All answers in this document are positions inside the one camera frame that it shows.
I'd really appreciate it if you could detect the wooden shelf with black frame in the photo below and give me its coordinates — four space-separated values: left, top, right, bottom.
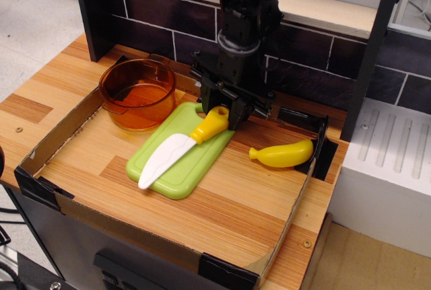
78 0 394 141

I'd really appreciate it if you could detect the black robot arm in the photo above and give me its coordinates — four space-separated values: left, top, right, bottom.
191 0 284 131

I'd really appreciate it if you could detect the black control box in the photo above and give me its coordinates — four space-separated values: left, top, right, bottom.
93 252 164 289

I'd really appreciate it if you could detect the white knife yellow handle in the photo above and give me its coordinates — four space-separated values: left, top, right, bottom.
138 106 229 190

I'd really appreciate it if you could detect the yellow plastic banana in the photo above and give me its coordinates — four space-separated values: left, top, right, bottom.
248 139 314 168

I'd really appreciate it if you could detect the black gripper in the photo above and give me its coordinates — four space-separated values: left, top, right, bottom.
191 50 275 131

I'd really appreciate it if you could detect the cardboard fence with black tape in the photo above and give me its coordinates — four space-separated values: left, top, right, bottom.
15 53 346 289

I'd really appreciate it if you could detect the amber transparent plastic pot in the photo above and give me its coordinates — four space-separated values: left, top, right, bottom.
99 54 176 132

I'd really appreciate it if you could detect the white toy sink drainer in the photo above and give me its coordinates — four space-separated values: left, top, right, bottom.
329 99 430 257

